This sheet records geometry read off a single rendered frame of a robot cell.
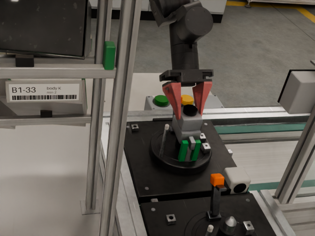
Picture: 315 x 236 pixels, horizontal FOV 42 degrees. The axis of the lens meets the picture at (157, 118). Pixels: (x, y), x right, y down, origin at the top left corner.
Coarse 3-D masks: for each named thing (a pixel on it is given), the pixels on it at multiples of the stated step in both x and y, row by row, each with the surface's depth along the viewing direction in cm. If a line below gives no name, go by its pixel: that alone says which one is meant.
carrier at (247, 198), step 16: (144, 208) 77; (160, 208) 77; (176, 208) 78; (192, 208) 78; (208, 208) 79; (224, 208) 80; (240, 208) 80; (256, 208) 81; (144, 224) 75; (160, 224) 74; (176, 224) 75; (192, 224) 73; (208, 224) 73; (224, 224) 68; (240, 224) 75; (256, 224) 78
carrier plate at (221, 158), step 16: (128, 128) 96; (144, 128) 97; (160, 128) 98; (208, 128) 101; (128, 144) 91; (144, 144) 92; (224, 144) 96; (128, 160) 87; (144, 160) 88; (224, 160) 92; (144, 176) 84; (160, 176) 84; (176, 176) 85; (192, 176) 86; (208, 176) 87; (144, 192) 80; (160, 192) 81; (176, 192) 81; (192, 192) 82; (208, 192) 83; (224, 192) 85
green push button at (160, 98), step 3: (156, 96) 109; (159, 96) 109; (162, 96) 109; (165, 96) 109; (156, 99) 108; (159, 99) 108; (162, 99) 108; (165, 99) 108; (156, 102) 107; (159, 102) 107; (162, 102) 107; (165, 102) 107; (168, 102) 108; (162, 105) 107; (165, 105) 108
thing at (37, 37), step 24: (0, 0) 49; (24, 0) 49; (48, 0) 49; (72, 0) 50; (0, 24) 49; (24, 24) 49; (48, 24) 50; (72, 24) 50; (0, 48) 50; (24, 48) 50; (48, 48) 50; (72, 48) 51
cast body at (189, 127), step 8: (184, 112) 84; (192, 112) 83; (176, 120) 87; (184, 120) 82; (192, 120) 83; (200, 120) 83; (176, 128) 87; (184, 128) 84; (192, 128) 84; (200, 128) 85; (176, 136) 87; (184, 136) 84; (192, 136) 85; (192, 144) 83
